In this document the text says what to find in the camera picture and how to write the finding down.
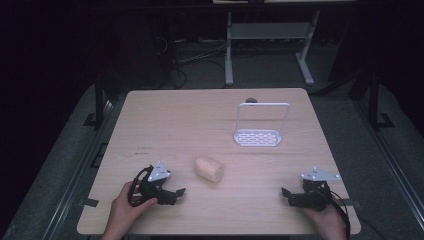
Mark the black metal post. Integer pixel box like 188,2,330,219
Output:
368,71,396,132
83,74,116,130

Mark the grey tape strip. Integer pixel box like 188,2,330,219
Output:
334,198,362,208
78,197,100,208

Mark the bundle of floor cables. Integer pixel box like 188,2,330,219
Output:
154,35,228,90

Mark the grey metal stand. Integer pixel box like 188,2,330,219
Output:
224,9,321,87

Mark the black cable loop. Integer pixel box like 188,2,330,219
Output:
127,165,153,208

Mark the person's right hand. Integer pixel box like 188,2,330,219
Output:
299,195,348,240

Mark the metal floor rail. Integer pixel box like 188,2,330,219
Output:
41,98,116,240
354,99,424,223

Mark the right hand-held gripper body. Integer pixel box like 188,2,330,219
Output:
294,166,341,212

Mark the person's left hand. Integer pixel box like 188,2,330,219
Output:
100,181,158,240

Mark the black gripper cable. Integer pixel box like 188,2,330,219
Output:
328,191,352,240

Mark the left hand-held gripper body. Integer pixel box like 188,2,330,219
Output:
137,160,173,205

